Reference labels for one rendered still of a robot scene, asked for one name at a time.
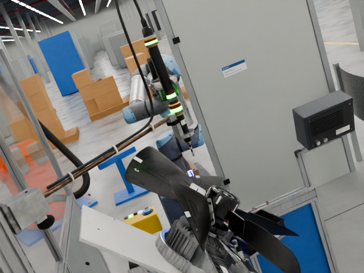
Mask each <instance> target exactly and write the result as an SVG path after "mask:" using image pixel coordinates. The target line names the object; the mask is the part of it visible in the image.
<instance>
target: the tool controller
mask: <svg viewBox="0 0 364 273"><path fill-rule="evenodd" d="M292 113H293V117H294V124H295V131H296V137H297V141H298V142H299V143H300V144H302V145H303V146H304V147H305V148H307V150H311V149H313V148H315V147H318V146H321V145H323V144H325V143H327V142H330V141H332V140H334V139H337V138H339V137H341V136H343V135H346V134H348V133H350V132H353V131H355V122H354V107H353V98H352V97H351V96H349V95H347V94H346V93H344V92H342V91H340V90H337V91H335V92H332V93H330V94H327V95H325V96H323V97H320V98H318V99H316V100H313V101H310V102H308V103H306V104H303V105H301V106H299V107H296V108H294V109H292Z"/></svg>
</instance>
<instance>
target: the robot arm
mask: <svg viewBox="0 0 364 273"><path fill-rule="evenodd" d="M162 59H163V62H164V64H165V67H166V70H167V72H168V75H169V77H170V80H171V83H172V86H173V89H174V91H175V94H176V96H177V99H178V101H180V103H181V106H182V108H183V111H184V113H183V115H184V117H185V120H186V123H187V127H188V129H189V128H193V129H194V131H195V133H194V135H192V136H190V137H191V141H190V142H191V146H192V149H193V148H198V147H199V146H202V145H203V144H204V138H203V133H202V128H201V125H200V124H197V122H196V121H193V119H192V116H191V114H190V111H189V109H188V106H187V104H186V101H185V99H184V96H183V93H182V91H181V88H180V85H179V81H180V76H181V72H180V69H179V67H178V65H177V63H176V61H175V59H174V58H173V57H172V56H170V55H168V56H165V57H162ZM140 67H141V70H142V73H143V75H144V78H145V80H146V83H147V86H148V87H150V90H151V92H152V95H153V98H152V101H153V107H154V116H156V115H159V114H160V116H161V117H162V118H164V117H165V116H167V115H169V114H171V111H170V109H169V102H168V99H167V98H166V96H165V94H164V91H163V86H162V84H161V83H160V81H159V78H158V76H157V73H156V71H155V68H154V65H153V63H152V60H151V58H148V59H147V63H145V64H143V65H141V66H140ZM129 86H130V88H131V93H130V98H129V106H127V107H125V108H123V109H122V114H123V118H124V120H125V121H126V123H127V124H133V123H137V122H138V121H141V120H144V119H147V118H150V117H151V105H150V101H149V99H148V100H147V99H146V95H147V92H146V89H145V86H144V83H143V81H142V78H141V75H140V73H139V70H138V68H137V69H136V70H135V71H134V73H133V74H132V76H131V78H130V81H129ZM155 143H156V145H157V149H158V151H159V152H160V153H162V154H163V155H164V156H166V157H167V158H169V159H170V160H171V161H172V162H173V163H175V164H176V165H177V166H178V167H179V168H180V169H181V170H182V171H184V172H185V173H187V170H189V169H190V168H191V167H190V164H189V163H188V162H187V160H186V159H185V158H184V157H183V155H182V152H185V151H188V150H190V149H189V145H188V144H187V143H186V142H185V141H184V139H181V140H179V139H177V137H175V135H174V132H173V131H168V132H165V133H163V134H162V135H160V136H159V137H157V139H156V141H155Z"/></svg>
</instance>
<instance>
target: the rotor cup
mask: <svg viewBox="0 0 364 273"><path fill-rule="evenodd" d="M223 192H224V193H227V194H228V196H227V195H225V194H224V193H223ZM220 196H221V199H220V201H219V203H218V204H216V202H217V200H218V198H219V197H220ZM205 197H206V198H211V200H212V206H213V213H214V219H215V224H214V225H211V228H210V230H211V231H213V232H215V233H217V234H220V235H225V234H227V232H228V230H229V229H228V227H227V226H226V224H225V223H224V222H225V221H226V220H227V221H229V214H230V210H231V211H233V210H234V209H235V207H236V205H238V206H239V205H240V202H241V201H240V200H239V199H238V198H237V197H236V196H235V195H234V194H232V193H231V192H229V191H227V190H226V189H224V188H222V187H220V186H217V185H212V186H211V187H210V189H209V191H208V193H207V194H206V196H205ZM238 206H237V207H236V209H235V211H234V212H236V210H237V208H238Z"/></svg>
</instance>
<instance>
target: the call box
mask: <svg viewBox="0 0 364 273"><path fill-rule="evenodd" d="M149 208H150V209H151V210H152V211H151V212H150V213H149V214H144V213H143V211H144V210H142V213H140V214H139V213H138V212H137V213H138V214H137V215H135V216H134V214H133V216H132V217H131V218H129V216H128V219H126V220H124V218H123V219H122V221H123V222H124V223H126V224H129V225H131V226H133V227H135V228H138V229H140V230H142V231H145V232H147V233H150V234H154V233H156V232H159V231H161V230H163V228H162V226H161V222H160V220H159V217H158V215H157V213H156V210H155V208H154V206H151V207H149Z"/></svg>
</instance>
